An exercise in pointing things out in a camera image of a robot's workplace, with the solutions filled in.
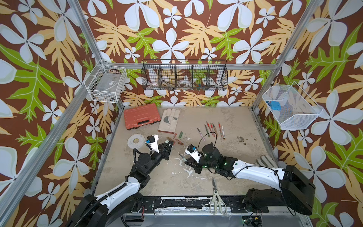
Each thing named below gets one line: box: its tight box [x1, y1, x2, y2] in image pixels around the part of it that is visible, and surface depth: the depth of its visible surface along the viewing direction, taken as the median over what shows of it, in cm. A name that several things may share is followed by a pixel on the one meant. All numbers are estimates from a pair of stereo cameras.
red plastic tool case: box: [123, 103, 162, 131], surface depth 110 cm
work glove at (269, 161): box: [253, 155, 279, 168], surface depth 92 cm
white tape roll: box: [127, 133, 146, 149], surface depth 101 cm
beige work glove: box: [157, 108, 181, 134], surface depth 113 cm
